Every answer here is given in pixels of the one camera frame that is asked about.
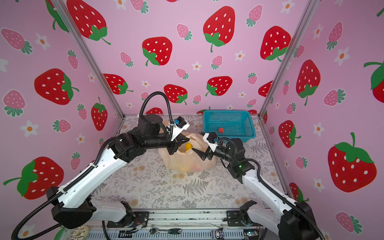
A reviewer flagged yellow fake banana bunch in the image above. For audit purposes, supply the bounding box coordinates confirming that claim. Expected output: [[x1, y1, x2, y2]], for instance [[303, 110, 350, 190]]
[[186, 142, 193, 152]]

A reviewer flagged green circuit board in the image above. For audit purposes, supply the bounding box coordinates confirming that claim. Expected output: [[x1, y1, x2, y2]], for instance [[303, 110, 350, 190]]
[[244, 229, 259, 240]]

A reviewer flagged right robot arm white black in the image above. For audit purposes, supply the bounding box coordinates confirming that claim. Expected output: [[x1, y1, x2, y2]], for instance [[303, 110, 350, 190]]
[[194, 133, 325, 240]]

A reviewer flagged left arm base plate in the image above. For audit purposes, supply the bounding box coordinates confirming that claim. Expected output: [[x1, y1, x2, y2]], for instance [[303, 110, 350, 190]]
[[107, 211, 150, 228]]

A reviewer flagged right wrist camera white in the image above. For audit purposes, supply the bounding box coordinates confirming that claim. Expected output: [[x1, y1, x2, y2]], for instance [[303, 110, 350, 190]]
[[203, 132, 219, 153]]

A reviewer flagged small cartoon figure sticker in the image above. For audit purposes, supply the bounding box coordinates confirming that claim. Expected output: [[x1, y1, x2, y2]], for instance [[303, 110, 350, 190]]
[[211, 229, 224, 240]]

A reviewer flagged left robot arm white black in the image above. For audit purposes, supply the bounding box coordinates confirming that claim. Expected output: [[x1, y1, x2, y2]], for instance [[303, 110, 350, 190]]
[[11, 92, 190, 240]]

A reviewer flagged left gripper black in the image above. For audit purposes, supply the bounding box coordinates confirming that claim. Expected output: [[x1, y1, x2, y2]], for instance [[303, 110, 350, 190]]
[[144, 127, 191, 156]]

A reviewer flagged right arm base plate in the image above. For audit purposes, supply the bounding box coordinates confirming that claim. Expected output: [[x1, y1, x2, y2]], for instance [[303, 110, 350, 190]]
[[223, 210, 263, 227]]

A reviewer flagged aluminium rail frame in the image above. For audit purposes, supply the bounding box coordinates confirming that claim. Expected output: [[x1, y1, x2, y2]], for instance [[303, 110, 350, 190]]
[[64, 208, 311, 240]]

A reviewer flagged banana print plastic bag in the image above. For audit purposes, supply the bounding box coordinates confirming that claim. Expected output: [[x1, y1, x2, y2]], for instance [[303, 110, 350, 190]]
[[159, 132, 218, 173]]

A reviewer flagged teal plastic basket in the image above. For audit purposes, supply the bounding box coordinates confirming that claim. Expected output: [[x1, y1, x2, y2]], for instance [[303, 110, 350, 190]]
[[203, 110, 256, 143]]

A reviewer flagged ratchet wrench green handle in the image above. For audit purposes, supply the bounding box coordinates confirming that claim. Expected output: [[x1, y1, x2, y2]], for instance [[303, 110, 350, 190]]
[[149, 228, 182, 235]]

